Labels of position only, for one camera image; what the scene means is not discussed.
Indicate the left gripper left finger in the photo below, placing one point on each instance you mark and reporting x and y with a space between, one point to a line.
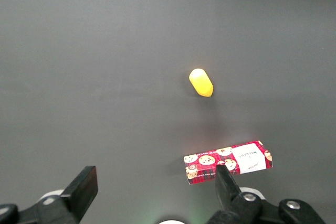
78 190

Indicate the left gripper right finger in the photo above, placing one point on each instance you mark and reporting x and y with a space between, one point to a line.
231 200

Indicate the red cookie box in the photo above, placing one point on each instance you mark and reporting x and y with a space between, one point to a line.
204 159

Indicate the yellow toy lemon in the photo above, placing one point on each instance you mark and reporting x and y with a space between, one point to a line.
200 82

